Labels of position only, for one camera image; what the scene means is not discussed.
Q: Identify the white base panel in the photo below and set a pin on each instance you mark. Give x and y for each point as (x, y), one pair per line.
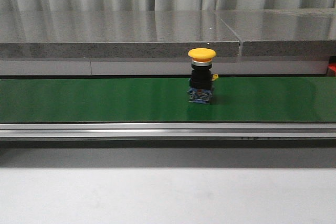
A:
(155, 66)

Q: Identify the yellow push button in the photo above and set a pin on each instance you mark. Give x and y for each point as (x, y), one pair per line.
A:
(201, 80)

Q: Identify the green conveyor belt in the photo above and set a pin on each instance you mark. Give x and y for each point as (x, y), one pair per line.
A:
(255, 99)

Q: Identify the grey stone slab left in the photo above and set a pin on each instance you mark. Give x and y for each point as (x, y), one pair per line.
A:
(113, 34)

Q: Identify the grey stone slab right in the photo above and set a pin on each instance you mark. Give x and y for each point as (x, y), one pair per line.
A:
(283, 33)

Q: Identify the red plastic tray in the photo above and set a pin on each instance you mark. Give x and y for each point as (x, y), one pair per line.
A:
(331, 72)

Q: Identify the aluminium conveyor frame rail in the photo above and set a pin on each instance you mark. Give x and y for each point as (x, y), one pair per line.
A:
(159, 130)

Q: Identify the grey stone slab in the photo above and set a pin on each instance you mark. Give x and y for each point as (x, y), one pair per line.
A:
(113, 34)
(283, 33)

